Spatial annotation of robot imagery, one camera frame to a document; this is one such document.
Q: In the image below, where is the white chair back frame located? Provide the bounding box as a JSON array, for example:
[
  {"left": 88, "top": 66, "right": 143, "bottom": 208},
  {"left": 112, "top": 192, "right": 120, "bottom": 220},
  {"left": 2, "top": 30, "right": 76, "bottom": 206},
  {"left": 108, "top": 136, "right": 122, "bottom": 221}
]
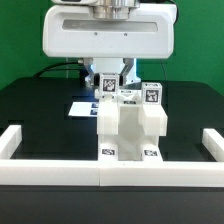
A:
[{"left": 97, "top": 89, "right": 168, "bottom": 136}]

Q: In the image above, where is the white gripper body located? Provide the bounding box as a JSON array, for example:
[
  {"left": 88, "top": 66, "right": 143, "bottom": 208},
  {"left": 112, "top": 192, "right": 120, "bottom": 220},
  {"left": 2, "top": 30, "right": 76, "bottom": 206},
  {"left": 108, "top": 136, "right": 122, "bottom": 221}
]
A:
[{"left": 43, "top": 0, "right": 177, "bottom": 59}]

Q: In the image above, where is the white chair seat part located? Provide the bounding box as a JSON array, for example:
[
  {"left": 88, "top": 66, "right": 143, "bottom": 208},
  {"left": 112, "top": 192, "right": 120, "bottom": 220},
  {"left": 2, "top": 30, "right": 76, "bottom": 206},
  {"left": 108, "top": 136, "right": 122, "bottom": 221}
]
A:
[{"left": 99, "top": 103, "right": 161, "bottom": 161}]

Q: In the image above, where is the black thick cable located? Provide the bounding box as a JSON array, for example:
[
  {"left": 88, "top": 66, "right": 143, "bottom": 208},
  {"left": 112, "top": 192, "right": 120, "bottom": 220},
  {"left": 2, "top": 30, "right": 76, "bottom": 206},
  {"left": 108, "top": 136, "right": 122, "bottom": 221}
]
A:
[{"left": 32, "top": 60, "right": 88, "bottom": 78}]

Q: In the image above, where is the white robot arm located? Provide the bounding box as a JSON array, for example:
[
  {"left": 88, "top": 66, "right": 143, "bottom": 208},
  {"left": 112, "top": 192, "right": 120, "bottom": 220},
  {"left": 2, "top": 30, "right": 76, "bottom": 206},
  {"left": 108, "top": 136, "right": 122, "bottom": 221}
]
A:
[{"left": 42, "top": 0, "right": 178, "bottom": 87}]

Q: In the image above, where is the white tagged cube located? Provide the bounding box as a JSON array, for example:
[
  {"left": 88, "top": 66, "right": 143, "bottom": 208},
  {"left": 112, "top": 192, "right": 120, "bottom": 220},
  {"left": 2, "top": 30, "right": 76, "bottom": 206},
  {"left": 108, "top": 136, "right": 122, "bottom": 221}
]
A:
[
  {"left": 142, "top": 82, "right": 162, "bottom": 105},
  {"left": 99, "top": 73, "right": 119, "bottom": 95}
]

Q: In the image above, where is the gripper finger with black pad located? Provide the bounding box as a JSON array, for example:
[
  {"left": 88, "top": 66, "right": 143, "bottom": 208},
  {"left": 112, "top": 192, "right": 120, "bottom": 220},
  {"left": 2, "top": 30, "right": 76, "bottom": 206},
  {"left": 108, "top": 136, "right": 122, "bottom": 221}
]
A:
[
  {"left": 84, "top": 58, "right": 100, "bottom": 87},
  {"left": 119, "top": 58, "right": 134, "bottom": 86}
]

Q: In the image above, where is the white marker base sheet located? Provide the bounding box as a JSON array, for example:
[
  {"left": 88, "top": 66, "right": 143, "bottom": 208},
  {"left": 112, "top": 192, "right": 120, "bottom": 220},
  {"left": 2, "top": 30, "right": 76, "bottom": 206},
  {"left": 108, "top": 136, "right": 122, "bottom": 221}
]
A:
[{"left": 68, "top": 102, "right": 98, "bottom": 117}]

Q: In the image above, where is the white U-shaped fence wall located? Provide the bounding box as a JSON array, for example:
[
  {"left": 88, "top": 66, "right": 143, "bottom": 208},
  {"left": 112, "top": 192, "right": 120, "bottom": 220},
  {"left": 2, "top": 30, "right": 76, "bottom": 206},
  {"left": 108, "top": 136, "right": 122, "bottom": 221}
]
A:
[{"left": 0, "top": 125, "right": 224, "bottom": 187}]

